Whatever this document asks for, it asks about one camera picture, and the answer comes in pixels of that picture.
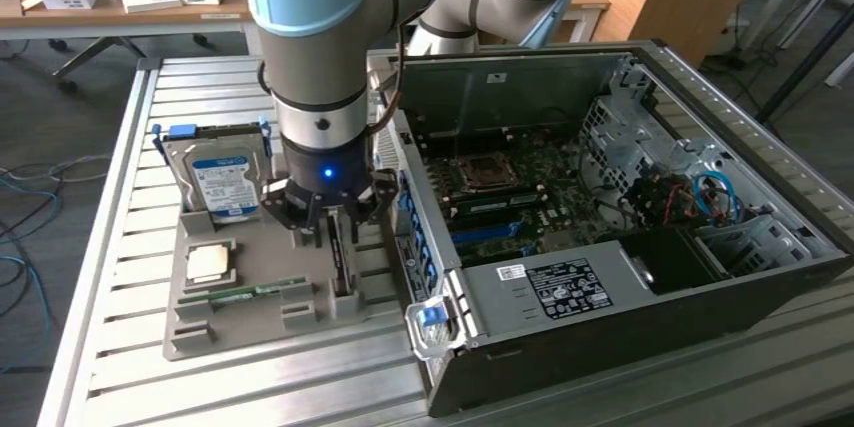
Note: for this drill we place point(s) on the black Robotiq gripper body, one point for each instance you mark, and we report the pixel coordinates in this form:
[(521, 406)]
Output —
[(320, 162)]

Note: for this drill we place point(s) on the black graphics card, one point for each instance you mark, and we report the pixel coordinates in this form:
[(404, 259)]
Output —
[(340, 257)]

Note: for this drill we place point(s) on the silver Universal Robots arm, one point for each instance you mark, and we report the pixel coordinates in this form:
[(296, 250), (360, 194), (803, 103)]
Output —
[(313, 47)]

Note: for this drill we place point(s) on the hard disk in blue carrier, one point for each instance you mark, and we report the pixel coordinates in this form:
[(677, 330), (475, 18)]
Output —
[(222, 182)]

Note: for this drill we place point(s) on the grey plastic parts rack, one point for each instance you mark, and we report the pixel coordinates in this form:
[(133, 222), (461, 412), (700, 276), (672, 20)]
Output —
[(266, 272)]

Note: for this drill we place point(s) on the CPU socket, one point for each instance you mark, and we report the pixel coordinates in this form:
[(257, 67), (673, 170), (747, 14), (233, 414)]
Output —
[(483, 172)]

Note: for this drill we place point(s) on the CPU chip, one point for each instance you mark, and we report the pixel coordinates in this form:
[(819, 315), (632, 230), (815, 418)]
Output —
[(206, 263)]

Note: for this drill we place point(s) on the blue expansion slot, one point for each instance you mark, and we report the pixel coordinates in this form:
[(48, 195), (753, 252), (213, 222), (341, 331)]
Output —
[(483, 233)]

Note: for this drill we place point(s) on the black installed RAM stick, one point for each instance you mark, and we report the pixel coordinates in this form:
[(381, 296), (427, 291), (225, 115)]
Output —
[(493, 204)]

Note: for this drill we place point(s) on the green RAM stick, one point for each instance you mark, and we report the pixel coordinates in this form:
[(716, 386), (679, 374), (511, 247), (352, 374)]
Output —
[(246, 291)]

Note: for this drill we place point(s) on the blue case latch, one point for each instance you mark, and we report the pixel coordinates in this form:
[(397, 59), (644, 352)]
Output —
[(428, 317)]

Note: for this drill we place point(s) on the green motherboard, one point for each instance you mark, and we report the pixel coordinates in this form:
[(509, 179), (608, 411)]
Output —
[(567, 197)]

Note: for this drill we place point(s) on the grey power supply unit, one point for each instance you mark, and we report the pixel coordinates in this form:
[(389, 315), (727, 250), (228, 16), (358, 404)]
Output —
[(507, 307)]

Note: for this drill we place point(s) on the wooden desk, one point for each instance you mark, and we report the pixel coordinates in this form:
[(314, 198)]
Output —
[(100, 17)]

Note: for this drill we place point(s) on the open black PC case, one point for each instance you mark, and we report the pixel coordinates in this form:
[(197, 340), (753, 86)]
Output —
[(600, 342)]

